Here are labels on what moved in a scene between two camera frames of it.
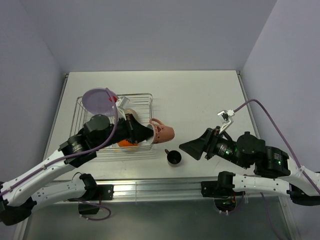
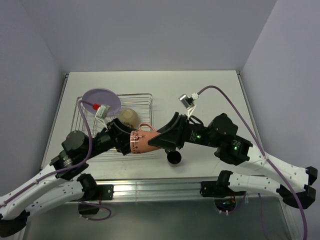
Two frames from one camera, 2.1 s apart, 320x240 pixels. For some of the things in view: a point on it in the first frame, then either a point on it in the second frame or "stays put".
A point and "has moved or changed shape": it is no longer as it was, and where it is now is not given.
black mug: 174,158 stays put
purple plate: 100,101 stays put
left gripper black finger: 140,132 → 117,123
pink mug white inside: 162,132 has moved or changed shape
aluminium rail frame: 160,188 stays put
